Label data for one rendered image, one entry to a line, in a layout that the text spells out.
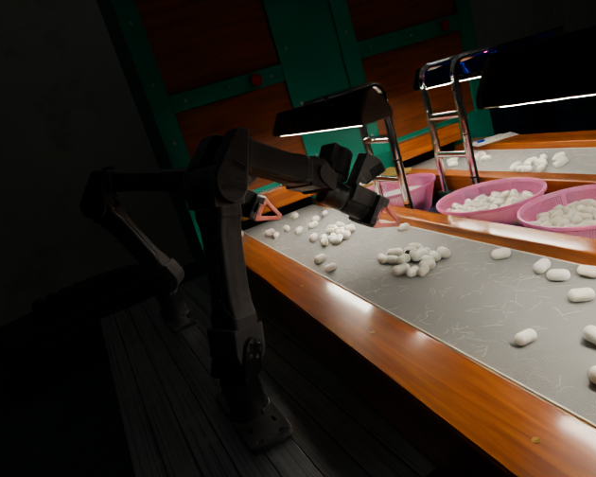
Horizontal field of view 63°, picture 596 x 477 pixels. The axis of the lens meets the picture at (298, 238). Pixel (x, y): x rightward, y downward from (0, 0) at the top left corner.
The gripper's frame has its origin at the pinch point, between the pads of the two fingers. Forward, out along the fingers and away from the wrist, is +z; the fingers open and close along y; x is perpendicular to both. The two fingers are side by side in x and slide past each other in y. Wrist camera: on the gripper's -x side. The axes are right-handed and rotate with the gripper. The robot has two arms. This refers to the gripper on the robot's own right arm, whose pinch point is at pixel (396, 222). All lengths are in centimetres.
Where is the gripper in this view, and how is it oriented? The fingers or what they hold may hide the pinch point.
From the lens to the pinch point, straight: 110.5
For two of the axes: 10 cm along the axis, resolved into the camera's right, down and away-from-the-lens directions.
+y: -3.5, -1.4, 9.3
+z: 8.6, 3.4, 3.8
